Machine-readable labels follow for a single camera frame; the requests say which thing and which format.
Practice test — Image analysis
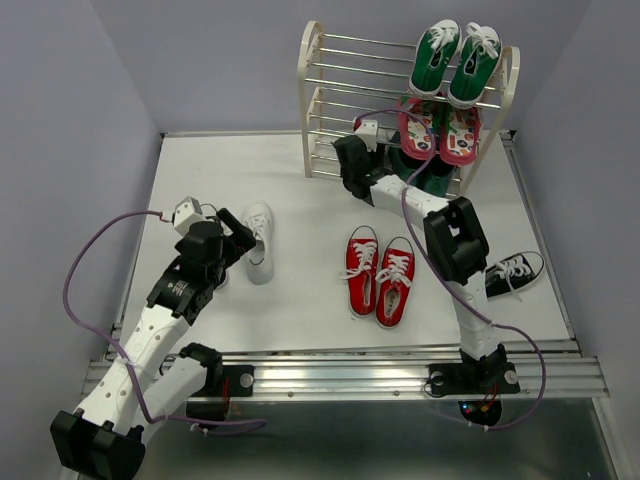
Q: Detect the red sneaker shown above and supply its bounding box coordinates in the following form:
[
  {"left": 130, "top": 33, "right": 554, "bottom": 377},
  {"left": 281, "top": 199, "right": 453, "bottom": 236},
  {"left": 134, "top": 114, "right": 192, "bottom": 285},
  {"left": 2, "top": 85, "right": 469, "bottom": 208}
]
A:
[
  {"left": 375, "top": 237, "right": 415, "bottom": 329},
  {"left": 339, "top": 225, "right": 379, "bottom": 317}
]

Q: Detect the aluminium mounting rail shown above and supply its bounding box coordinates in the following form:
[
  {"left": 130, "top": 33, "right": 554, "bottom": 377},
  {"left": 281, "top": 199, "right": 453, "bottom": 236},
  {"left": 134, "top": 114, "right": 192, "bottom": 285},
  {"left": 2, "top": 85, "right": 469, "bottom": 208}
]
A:
[{"left": 82, "top": 339, "right": 614, "bottom": 404}]

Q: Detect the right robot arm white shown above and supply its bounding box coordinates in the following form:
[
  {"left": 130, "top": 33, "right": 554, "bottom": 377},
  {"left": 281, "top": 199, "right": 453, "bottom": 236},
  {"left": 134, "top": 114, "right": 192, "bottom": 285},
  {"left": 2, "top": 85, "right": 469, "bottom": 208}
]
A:
[{"left": 333, "top": 135, "right": 520, "bottom": 398}]

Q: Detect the pink patterned slipper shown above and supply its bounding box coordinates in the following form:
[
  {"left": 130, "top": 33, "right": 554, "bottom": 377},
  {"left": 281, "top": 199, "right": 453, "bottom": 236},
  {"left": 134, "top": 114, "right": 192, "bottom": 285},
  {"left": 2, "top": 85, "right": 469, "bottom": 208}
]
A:
[
  {"left": 439, "top": 105, "right": 482, "bottom": 167},
  {"left": 398, "top": 96, "right": 440, "bottom": 161}
]

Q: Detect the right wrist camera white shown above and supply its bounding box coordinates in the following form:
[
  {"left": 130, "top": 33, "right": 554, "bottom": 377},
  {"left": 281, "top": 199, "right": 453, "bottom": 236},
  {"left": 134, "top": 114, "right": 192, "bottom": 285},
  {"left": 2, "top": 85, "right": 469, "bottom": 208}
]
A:
[{"left": 353, "top": 117, "right": 379, "bottom": 152}]

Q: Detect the pink patterned slipper left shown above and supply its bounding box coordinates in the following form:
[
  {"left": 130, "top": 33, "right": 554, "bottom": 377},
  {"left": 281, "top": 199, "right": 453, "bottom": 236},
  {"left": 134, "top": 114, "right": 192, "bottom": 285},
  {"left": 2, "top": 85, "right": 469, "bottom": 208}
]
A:
[{"left": 398, "top": 96, "right": 440, "bottom": 161}]

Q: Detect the black sneaker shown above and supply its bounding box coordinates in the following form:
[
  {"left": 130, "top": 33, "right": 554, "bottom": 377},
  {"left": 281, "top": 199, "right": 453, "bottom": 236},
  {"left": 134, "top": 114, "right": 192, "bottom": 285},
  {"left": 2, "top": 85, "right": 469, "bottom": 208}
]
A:
[
  {"left": 214, "top": 270, "right": 229, "bottom": 290},
  {"left": 485, "top": 251, "right": 545, "bottom": 302}
]

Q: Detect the white sneaker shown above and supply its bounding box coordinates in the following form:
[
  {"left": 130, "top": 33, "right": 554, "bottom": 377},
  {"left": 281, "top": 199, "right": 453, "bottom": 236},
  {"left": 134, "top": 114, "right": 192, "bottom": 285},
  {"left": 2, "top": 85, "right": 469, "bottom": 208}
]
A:
[{"left": 243, "top": 201, "right": 274, "bottom": 285}]

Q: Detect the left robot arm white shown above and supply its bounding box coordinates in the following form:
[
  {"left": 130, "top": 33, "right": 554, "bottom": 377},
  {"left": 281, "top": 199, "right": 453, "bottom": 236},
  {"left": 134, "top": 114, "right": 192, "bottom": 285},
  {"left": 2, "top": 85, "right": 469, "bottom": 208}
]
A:
[{"left": 50, "top": 200, "right": 265, "bottom": 479}]

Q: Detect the green sneaker left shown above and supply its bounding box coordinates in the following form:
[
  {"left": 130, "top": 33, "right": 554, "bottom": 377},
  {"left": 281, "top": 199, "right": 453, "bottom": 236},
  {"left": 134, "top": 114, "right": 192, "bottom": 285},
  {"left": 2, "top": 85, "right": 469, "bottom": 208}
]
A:
[{"left": 409, "top": 19, "right": 461, "bottom": 97}]

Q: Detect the pink patterned slipper right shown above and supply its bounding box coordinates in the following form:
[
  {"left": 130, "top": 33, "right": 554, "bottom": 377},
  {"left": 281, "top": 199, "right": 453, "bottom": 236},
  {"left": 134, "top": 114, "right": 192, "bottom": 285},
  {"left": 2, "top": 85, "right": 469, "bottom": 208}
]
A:
[{"left": 439, "top": 105, "right": 482, "bottom": 167}]

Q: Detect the green sneaker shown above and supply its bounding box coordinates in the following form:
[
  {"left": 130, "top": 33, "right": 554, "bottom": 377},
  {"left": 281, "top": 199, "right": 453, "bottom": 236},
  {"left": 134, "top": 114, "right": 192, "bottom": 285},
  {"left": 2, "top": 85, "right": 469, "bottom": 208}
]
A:
[
  {"left": 447, "top": 22, "right": 502, "bottom": 109},
  {"left": 409, "top": 19, "right": 461, "bottom": 97}
]

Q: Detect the cream metal shoe rack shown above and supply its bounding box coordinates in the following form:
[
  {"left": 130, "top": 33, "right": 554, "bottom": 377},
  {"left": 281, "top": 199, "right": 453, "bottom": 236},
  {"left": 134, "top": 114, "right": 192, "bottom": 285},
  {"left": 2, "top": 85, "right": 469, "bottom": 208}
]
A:
[{"left": 297, "top": 21, "right": 521, "bottom": 198}]

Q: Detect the green sneaker right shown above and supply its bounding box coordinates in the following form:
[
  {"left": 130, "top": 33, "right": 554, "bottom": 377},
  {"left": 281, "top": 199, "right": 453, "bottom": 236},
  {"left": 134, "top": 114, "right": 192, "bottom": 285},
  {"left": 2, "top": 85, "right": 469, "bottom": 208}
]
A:
[{"left": 447, "top": 22, "right": 502, "bottom": 109}]

